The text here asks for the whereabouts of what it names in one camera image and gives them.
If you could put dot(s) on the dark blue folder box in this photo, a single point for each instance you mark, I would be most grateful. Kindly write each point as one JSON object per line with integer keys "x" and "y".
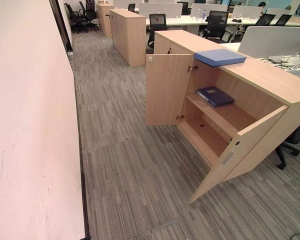
{"x": 216, "y": 96}

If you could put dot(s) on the clear plastic water bottle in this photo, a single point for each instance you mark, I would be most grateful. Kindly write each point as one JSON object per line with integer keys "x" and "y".
{"x": 203, "y": 15}
{"x": 198, "y": 14}

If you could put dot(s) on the white office desk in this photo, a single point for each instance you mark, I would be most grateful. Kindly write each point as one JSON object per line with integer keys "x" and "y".
{"x": 190, "y": 21}

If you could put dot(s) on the dark door frame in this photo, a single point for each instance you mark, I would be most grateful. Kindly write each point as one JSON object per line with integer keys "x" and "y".
{"x": 62, "y": 25}

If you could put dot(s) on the grey desk partition screen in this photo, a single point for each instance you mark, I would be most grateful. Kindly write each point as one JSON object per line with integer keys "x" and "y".
{"x": 272, "y": 41}
{"x": 247, "y": 11}
{"x": 160, "y": 8}
{"x": 210, "y": 8}

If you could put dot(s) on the open wooden office cabinet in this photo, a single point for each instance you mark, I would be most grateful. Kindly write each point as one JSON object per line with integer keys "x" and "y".
{"x": 242, "y": 100}

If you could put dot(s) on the black mesh office chair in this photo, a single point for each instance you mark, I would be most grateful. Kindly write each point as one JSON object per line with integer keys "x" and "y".
{"x": 283, "y": 19}
{"x": 263, "y": 20}
{"x": 184, "y": 7}
{"x": 131, "y": 7}
{"x": 216, "y": 25}
{"x": 156, "y": 27}
{"x": 88, "y": 12}
{"x": 75, "y": 16}

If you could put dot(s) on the light blue folder box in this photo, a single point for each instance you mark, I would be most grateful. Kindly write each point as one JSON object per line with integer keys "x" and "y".
{"x": 218, "y": 58}

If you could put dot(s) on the closed wooden office cabinet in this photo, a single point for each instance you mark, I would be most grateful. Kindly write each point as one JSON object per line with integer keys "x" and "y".
{"x": 128, "y": 35}
{"x": 105, "y": 17}

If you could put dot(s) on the wooden cabinet shelf board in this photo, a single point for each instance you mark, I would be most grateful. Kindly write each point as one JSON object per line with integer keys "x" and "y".
{"x": 222, "y": 117}

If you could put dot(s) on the black office chair base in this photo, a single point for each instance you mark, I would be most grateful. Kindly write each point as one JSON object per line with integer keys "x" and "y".
{"x": 288, "y": 146}

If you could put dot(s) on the person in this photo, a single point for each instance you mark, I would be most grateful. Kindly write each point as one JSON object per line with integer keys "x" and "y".
{"x": 261, "y": 4}

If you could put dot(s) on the wooden cabinet door with latch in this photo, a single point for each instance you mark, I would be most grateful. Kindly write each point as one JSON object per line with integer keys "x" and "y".
{"x": 168, "y": 90}

